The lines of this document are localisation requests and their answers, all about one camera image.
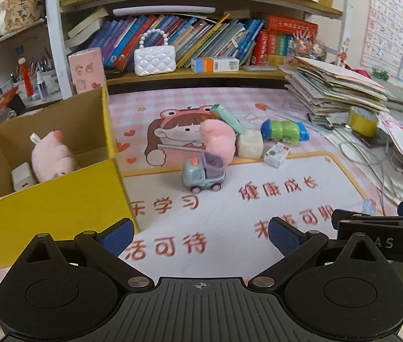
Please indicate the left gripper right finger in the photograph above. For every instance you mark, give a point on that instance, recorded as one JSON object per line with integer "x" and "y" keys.
{"x": 300, "y": 252}

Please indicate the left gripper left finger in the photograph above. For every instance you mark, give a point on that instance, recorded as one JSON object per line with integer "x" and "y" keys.
{"x": 102, "y": 252}

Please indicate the pink plush pig toy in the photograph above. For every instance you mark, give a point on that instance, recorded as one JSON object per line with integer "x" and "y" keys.
{"x": 51, "y": 158}

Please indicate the white power adapter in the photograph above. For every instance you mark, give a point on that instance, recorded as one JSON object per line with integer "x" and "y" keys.
{"x": 22, "y": 177}

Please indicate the green blue caterpillar toy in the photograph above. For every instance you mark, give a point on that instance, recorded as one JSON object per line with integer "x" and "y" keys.
{"x": 285, "y": 131}

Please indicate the yellow cardboard box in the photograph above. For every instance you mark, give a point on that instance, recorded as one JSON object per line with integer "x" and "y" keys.
{"x": 91, "y": 198}

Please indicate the small white red box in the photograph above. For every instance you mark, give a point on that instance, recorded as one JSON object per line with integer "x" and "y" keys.
{"x": 276, "y": 155}

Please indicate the white squishy cube toy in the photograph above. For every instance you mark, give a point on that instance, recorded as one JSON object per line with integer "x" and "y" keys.
{"x": 249, "y": 145}

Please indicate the grey purple toy truck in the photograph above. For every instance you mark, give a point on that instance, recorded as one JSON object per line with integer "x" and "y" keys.
{"x": 207, "y": 171}

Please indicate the pink checkered cartoon table mat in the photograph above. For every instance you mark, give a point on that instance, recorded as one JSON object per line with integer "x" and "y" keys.
{"x": 225, "y": 233}

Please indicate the yellow tape roll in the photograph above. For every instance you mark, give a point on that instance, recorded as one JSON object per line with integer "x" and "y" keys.
{"x": 363, "y": 121}

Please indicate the pink fluffy plush ball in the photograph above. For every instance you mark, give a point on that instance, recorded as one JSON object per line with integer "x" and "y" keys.
{"x": 219, "y": 139}

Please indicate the stack of paper booklets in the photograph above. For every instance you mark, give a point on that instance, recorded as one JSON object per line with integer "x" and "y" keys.
{"x": 326, "y": 89}

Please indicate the pink cartoon cylinder holder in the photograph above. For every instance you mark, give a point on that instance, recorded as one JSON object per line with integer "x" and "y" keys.
{"x": 87, "y": 71}

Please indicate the white quilted pearl handbag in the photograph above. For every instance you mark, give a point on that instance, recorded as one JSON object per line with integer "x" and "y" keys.
{"x": 153, "y": 60}

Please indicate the red dictionary books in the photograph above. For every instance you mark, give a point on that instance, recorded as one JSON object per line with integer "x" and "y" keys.
{"x": 278, "y": 38}

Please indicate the orange blue white carton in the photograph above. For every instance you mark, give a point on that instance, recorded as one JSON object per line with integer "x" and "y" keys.
{"x": 218, "y": 64}

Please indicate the white side shelf unit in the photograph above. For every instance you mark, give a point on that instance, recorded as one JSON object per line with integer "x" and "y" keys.
{"x": 32, "y": 45}

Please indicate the row of colourful books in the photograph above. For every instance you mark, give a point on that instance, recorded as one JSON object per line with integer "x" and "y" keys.
{"x": 191, "y": 36}

